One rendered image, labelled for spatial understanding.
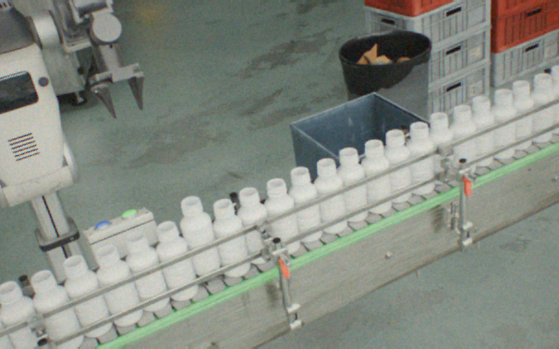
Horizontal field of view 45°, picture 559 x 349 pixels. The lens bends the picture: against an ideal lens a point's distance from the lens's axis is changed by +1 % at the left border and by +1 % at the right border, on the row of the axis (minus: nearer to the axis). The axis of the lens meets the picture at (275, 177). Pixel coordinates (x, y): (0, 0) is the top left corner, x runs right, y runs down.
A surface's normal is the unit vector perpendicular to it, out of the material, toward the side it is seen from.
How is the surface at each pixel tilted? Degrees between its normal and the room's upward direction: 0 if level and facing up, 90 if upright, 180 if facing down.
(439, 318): 0
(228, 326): 90
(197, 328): 90
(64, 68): 88
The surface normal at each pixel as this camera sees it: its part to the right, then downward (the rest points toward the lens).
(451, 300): -0.15, -0.84
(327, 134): 0.46, 0.40
